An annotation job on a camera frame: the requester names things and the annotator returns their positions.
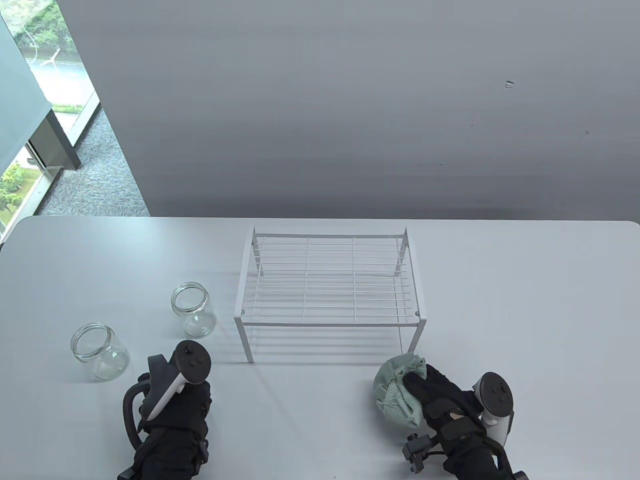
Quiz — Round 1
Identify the person's right hand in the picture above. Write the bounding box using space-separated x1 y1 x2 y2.
402 364 484 444

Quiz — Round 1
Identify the person's left hand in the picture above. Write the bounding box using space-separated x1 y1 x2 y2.
137 372 213 440

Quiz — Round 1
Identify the green fish scale cleaning cloth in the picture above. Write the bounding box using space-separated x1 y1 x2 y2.
372 352 428 428

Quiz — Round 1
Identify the clear glass jar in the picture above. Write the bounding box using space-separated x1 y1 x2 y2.
70 323 131 383
170 282 217 339

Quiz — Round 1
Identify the person's right forearm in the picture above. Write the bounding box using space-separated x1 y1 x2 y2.
435 430 521 480

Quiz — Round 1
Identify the grey black hand controller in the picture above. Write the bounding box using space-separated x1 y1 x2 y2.
122 340 213 448
472 372 515 446

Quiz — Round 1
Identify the dark grey window column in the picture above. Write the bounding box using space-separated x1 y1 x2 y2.
0 12 82 173

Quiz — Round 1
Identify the glass window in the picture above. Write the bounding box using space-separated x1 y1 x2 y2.
0 0 101 241

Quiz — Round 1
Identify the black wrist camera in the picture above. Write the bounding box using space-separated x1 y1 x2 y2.
402 434 441 475

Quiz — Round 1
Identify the white wire rack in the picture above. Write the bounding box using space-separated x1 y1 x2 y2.
233 226 427 364

